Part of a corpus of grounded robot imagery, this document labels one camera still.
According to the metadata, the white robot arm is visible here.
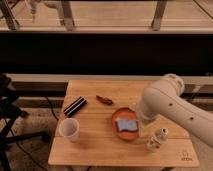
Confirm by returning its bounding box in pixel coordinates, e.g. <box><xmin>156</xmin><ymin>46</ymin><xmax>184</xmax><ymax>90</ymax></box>
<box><xmin>135</xmin><ymin>74</ymin><xmax>213</xmax><ymax>148</ymax></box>

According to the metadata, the red chili pepper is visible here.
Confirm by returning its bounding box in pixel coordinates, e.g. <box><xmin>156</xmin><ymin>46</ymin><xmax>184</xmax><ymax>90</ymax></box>
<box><xmin>96</xmin><ymin>95</ymin><xmax>114</xmax><ymax>106</ymax></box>

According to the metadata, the black striped rectangular block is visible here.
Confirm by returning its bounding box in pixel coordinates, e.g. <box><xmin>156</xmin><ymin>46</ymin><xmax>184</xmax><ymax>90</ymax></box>
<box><xmin>63</xmin><ymin>97</ymin><xmax>87</xmax><ymax>118</ymax></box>

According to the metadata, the wooden table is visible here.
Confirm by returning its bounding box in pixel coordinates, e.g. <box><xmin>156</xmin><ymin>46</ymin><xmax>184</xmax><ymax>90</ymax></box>
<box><xmin>48</xmin><ymin>80</ymin><xmax>199</xmax><ymax>167</ymax></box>

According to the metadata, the orange plate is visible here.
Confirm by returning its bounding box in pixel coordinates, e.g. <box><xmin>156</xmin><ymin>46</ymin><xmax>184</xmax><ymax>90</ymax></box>
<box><xmin>111</xmin><ymin>107</ymin><xmax>139</xmax><ymax>141</ymax></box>

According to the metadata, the blue sponge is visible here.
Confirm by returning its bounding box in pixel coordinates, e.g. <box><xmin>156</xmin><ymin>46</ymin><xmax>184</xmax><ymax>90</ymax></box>
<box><xmin>116</xmin><ymin>119</ymin><xmax>138</xmax><ymax>132</ymax></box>

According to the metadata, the translucent plastic cup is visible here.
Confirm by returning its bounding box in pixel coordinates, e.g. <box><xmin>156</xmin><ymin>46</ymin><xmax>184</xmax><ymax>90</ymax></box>
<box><xmin>58</xmin><ymin>118</ymin><xmax>80</xmax><ymax>142</ymax></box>

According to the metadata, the small glass bottle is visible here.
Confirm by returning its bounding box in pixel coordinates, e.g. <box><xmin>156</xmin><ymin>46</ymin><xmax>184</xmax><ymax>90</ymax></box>
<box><xmin>147</xmin><ymin>128</ymin><xmax>169</xmax><ymax>152</ymax></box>

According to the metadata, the black tripod stand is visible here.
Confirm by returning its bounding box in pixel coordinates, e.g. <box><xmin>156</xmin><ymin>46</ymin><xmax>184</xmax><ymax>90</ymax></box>
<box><xmin>0</xmin><ymin>73</ymin><xmax>50</xmax><ymax>171</ymax></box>

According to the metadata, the black floor cable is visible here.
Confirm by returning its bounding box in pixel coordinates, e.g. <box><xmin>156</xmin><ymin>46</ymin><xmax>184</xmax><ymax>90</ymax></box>
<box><xmin>44</xmin><ymin>96</ymin><xmax>60</xmax><ymax>122</ymax></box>

